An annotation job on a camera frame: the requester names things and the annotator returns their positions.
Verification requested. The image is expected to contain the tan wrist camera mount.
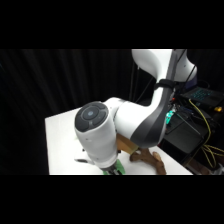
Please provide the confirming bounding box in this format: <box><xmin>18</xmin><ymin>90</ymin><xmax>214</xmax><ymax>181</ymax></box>
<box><xmin>115</xmin><ymin>134</ymin><xmax>140</xmax><ymax>156</ymax></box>

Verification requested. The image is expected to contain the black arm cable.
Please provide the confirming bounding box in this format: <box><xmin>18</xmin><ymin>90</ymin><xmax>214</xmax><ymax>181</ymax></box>
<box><xmin>133</xmin><ymin>49</ymin><xmax>198</xmax><ymax>105</ymax></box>

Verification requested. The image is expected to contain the brown plush toy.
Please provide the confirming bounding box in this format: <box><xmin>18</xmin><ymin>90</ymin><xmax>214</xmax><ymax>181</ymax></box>
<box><xmin>129</xmin><ymin>147</ymin><xmax>167</xmax><ymax>176</ymax></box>

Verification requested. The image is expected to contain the teal base light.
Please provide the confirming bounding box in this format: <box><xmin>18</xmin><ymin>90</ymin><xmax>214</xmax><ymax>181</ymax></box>
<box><xmin>165</xmin><ymin>109</ymin><xmax>176</xmax><ymax>125</ymax></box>

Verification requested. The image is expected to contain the black curtain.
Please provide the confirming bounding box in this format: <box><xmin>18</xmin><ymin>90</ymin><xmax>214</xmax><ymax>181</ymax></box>
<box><xmin>0</xmin><ymin>49</ymin><xmax>224</xmax><ymax>176</ymax></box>

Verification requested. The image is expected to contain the yellow cable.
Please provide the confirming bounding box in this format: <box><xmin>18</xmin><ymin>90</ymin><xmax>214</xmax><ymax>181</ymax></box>
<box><xmin>187</xmin><ymin>98</ymin><xmax>224</xmax><ymax>170</ymax></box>

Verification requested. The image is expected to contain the black laptop with lit keyboard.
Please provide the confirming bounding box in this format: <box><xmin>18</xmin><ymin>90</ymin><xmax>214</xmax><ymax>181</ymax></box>
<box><xmin>181</xmin><ymin>85</ymin><xmax>224</xmax><ymax>109</ymax></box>

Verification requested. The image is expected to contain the black robot stand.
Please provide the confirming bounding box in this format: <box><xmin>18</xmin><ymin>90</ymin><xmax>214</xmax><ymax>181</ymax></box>
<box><xmin>157</xmin><ymin>97</ymin><xmax>218</xmax><ymax>165</ymax></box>

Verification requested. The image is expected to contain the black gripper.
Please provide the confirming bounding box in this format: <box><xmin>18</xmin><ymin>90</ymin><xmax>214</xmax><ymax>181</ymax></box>
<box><xmin>105</xmin><ymin>165</ymin><xmax>122</xmax><ymax>176</ymax></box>

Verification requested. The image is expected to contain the green triangle block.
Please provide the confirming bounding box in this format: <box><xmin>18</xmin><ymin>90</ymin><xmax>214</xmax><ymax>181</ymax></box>
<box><xmin>102</xmin><ymin>160</ymin><xmax>127</xmax><ymax>176</ymax></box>

